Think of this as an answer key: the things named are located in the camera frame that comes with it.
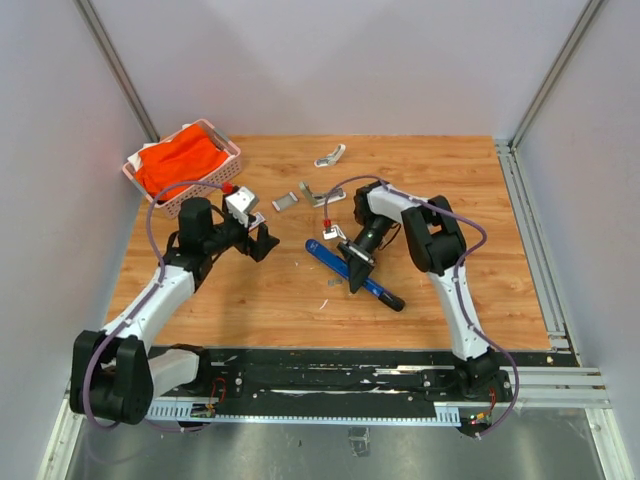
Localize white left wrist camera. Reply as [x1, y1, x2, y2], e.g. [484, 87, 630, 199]
[224, 186, 259, 227]

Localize pink plastic basket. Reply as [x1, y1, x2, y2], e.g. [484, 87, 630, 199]
[122, 119, 242, 218]

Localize left aluminium frame post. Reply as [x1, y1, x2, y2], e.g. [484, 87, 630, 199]
[73, 0, 160, 141]

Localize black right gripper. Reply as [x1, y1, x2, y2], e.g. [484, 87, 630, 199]
[337, 213, 395, 293]

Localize aluminium frame post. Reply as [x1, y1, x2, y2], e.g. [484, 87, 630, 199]
[508, 0, 611, 149]
[73, 0, 160, 141]

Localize grey slotted cable duct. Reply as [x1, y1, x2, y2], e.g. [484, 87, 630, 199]
[145, 400, 462, 427]

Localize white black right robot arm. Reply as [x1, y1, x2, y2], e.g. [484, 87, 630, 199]
[338, 181, 513, 401]

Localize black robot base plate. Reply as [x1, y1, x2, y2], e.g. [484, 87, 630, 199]
[149, 344, 536, 417]

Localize orange cloth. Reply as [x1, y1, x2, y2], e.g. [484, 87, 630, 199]
[134, 124, 229, 197]

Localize grey white stapler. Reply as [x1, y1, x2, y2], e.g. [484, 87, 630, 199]
[299, 181, 347, 208]

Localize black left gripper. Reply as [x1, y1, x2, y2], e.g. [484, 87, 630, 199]
[204, 207, 279, 261]

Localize right aluminium frame post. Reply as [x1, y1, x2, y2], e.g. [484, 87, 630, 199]
[508, 0, 611, 149]

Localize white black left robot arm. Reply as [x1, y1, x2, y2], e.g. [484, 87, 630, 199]
[69, 187, 279, 429]

